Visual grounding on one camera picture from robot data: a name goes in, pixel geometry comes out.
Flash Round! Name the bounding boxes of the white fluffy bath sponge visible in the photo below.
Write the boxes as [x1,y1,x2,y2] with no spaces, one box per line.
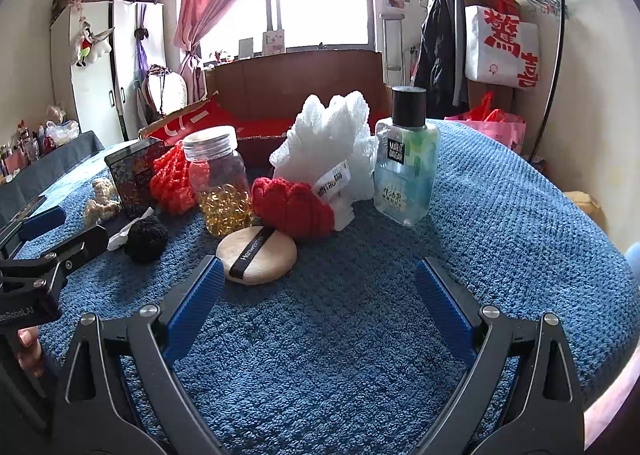
[270,91,379,231]

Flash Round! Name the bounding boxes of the red knitted cloth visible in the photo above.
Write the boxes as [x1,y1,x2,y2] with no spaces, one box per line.
[251,176,337,240]

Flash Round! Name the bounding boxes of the clear toner bottle black cap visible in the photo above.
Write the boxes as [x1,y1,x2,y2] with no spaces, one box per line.
[374,86,441,226]

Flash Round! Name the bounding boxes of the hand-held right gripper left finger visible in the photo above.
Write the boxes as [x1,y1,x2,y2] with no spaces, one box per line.
[50,255,231,455]

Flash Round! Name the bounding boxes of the person's left hand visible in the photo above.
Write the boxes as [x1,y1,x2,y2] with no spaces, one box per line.
[17,327,45,379]

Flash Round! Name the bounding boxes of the small cream plush bear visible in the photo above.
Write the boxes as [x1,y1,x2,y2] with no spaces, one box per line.
[83,177,122,228]

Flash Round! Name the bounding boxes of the cardboard box red inside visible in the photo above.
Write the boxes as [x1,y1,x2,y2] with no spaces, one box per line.
[140,50,396,168]

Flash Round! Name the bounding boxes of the illustrated card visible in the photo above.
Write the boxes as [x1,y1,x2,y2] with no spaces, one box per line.
[262,31,286,56]

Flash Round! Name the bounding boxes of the clear plastic bag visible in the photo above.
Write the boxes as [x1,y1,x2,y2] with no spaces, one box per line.
[45,105,81,146]

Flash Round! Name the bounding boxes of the white tote bag red print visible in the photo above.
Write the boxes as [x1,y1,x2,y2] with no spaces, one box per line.
[464,5,541,90]

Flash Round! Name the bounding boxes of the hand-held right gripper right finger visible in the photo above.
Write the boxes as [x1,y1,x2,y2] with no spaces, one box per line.
[414,256,586,455]

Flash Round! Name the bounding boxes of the glass jar of yellow capsules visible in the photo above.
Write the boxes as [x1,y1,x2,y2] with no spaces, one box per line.
[181,126,253,238]

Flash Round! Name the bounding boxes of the pink plastic bag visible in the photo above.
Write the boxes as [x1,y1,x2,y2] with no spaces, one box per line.
[445,110,527,153]

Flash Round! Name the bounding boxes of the black knitted ball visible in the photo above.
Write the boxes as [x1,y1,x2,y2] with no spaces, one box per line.
[124,216,169,264]

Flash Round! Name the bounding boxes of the dark cloth covered dresser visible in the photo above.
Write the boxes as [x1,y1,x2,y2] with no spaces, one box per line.
[0,131,106,226]

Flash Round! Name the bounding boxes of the dark patterned tin box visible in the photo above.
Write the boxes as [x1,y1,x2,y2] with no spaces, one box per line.
[104,138,173,220]

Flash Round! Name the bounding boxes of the white wardrobe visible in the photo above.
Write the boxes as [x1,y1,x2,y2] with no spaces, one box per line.
[50,0,168,148]

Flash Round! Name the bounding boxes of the red plastic bag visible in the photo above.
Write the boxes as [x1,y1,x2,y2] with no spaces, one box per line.
[465,91,506,123]

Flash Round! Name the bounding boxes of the cluster of small bottles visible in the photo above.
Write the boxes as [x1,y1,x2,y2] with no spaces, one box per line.
[0,120,51,186]

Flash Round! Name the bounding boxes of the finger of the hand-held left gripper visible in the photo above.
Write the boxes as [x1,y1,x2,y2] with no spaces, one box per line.
[0,195,67,250]
[30,224,109,288]

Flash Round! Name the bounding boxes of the dark jacket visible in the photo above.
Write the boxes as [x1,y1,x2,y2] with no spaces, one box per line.
[412,0,471,120]

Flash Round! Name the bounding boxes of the purple ribbon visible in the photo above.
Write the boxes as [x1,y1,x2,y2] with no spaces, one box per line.
[132,5,151,86]

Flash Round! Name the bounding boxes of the brown paper parcel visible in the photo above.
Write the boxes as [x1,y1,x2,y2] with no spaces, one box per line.
[565,191,603,231]

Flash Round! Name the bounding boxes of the red mesh pouf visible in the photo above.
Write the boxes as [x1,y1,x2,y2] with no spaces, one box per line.
[150,145,198,216]

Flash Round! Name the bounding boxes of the beige powder puff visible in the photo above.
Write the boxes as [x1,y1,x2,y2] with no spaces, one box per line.
[216,226,298,285]

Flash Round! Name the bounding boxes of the metal crutch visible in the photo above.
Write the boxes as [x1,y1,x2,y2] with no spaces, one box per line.
[378,12,406,86]

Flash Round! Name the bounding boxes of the white paper slip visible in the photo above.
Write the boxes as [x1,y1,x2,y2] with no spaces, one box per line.
[106,207,155,252]

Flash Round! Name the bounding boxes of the white cushioned chair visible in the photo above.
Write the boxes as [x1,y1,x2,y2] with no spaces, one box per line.
[135,64,188,136]

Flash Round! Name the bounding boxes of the black clothes rack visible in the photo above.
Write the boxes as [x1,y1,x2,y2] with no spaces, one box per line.
[425,0,568,160]

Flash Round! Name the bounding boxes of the hanging plush toy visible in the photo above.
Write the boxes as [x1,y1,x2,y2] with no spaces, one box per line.
[70,20,116,68]

